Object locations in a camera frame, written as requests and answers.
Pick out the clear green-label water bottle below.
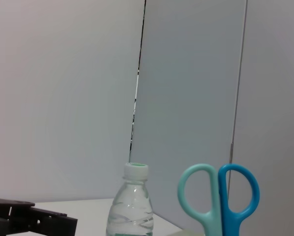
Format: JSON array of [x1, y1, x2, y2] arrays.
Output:
[[105, 162, 154, 236]]

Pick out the blue scissors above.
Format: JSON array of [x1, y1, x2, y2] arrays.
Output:
[[177, 163, 261, 236]]

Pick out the translucent green fruit bowl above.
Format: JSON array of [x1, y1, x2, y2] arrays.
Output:
[[165, 228, 208, 236]]

